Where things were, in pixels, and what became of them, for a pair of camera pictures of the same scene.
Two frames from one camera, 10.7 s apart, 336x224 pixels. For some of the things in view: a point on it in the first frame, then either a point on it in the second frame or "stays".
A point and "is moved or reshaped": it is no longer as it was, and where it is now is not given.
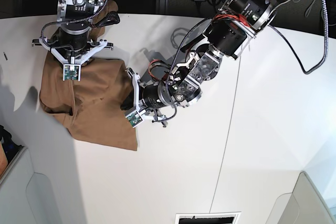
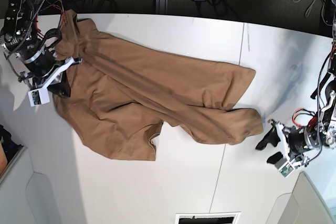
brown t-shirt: (91, 107) is moved or reshaped
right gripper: (147, 96) → (296, 141)
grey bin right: (305, 205) stays
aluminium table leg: (161, 1) stays
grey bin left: (27, 197) stays
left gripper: (73, 52) → (55, 74)
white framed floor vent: (219, 217) stays
